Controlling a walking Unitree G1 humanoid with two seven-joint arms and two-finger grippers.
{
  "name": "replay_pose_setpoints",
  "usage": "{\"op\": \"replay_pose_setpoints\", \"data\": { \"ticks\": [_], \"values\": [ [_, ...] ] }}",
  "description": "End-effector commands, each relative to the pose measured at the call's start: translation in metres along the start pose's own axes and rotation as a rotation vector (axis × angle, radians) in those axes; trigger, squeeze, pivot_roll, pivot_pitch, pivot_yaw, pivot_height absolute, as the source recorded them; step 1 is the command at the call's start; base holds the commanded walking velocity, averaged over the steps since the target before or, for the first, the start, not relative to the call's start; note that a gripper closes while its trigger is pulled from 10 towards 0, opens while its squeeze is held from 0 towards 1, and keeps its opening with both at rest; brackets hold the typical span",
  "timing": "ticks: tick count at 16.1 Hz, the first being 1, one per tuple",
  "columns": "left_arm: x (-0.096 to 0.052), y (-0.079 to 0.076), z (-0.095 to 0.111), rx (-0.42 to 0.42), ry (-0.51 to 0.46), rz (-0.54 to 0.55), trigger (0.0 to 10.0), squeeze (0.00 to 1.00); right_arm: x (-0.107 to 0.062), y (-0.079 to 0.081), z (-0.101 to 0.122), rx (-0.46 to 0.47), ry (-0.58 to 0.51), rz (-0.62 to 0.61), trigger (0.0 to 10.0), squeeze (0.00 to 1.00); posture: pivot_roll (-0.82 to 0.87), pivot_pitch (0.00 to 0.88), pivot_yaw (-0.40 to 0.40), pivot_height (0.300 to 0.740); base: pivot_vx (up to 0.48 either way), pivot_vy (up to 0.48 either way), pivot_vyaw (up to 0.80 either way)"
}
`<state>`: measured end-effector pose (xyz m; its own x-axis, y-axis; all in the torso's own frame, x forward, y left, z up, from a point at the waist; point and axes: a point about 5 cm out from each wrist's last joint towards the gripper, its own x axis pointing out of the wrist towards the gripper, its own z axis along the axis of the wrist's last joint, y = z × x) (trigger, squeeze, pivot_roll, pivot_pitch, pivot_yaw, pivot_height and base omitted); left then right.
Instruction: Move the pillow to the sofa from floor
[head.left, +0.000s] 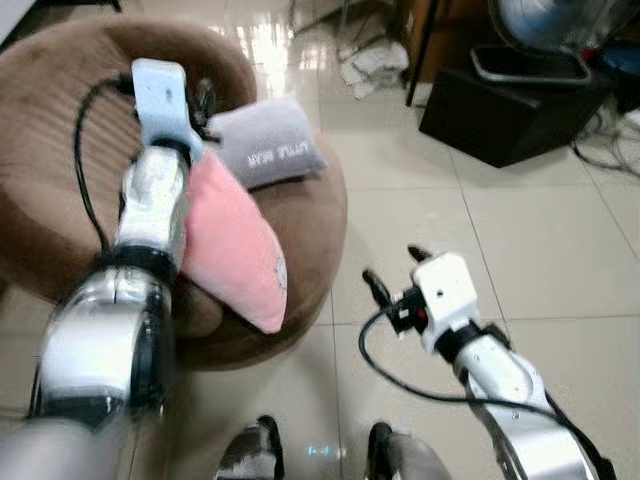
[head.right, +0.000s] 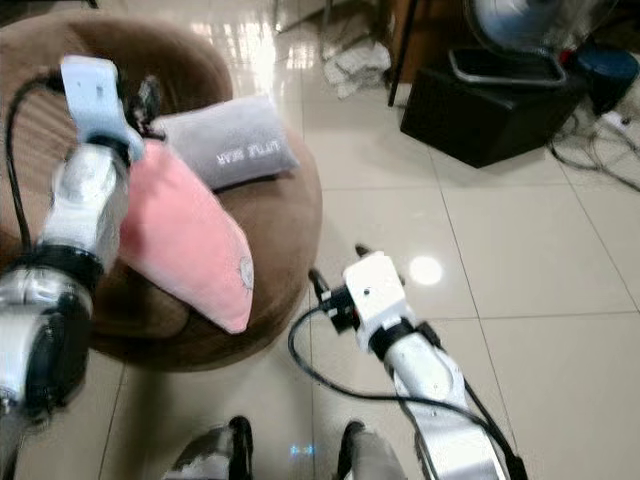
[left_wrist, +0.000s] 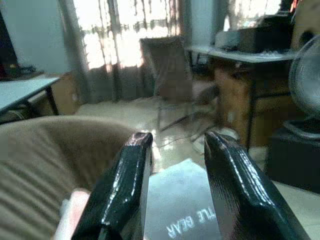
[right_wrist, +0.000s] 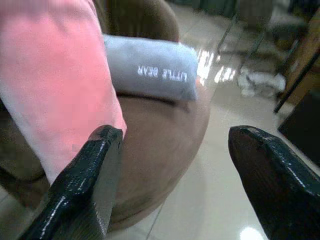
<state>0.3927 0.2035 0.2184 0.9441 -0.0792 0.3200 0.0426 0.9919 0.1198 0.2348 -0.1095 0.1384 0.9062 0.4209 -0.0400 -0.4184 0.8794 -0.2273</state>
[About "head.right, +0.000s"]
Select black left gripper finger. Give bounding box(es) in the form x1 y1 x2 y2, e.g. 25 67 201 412
131 75 162 124

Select pink pillow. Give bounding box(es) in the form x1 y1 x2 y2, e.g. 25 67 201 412
117 139 255 336

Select brown round fabric sofa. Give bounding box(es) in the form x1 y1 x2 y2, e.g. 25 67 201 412
0 10 324 372

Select grey pillow with white print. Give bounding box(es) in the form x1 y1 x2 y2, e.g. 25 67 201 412
154 94 302 192

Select grey floor fan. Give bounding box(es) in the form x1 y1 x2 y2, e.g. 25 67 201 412
447 0 623 90

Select right robot leg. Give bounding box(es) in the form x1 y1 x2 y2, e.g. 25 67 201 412
334 419 408 480

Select robot leg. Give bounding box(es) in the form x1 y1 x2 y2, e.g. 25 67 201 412
164 415 255 480
334 419 408 480

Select black box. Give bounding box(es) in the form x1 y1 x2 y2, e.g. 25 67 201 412
399 64 588 170

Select white crumpled cloth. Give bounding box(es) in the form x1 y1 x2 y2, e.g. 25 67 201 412
321 39 392 100

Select left robot leg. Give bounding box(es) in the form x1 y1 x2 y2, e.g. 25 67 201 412
164 415 255 480

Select black table leg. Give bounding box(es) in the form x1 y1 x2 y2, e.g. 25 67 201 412
389 0 422 109

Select brown wooden cabinet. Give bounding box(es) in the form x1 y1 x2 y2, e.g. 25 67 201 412
392 0 479 81

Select white power strip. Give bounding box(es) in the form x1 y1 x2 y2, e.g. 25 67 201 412
598 110 640 139

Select dark blue round container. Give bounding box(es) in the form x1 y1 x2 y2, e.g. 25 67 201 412
574 44 640 115

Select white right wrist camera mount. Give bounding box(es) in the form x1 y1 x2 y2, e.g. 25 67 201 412
342 251 412 352

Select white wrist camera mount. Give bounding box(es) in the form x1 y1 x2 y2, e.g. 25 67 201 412
59 55 147 163
342 251 412 352

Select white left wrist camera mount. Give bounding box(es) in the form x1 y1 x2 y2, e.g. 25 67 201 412
59 55 147 163

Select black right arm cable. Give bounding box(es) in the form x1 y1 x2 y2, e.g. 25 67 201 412
287 303 476 409

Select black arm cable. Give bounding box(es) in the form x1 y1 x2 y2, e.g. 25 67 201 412
287 303 476 409
5 74 67 249

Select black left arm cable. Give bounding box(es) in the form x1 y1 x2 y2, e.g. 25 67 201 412
5 74 67 249

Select tangled floor cables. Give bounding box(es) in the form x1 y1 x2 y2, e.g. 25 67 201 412
548 108 640 193

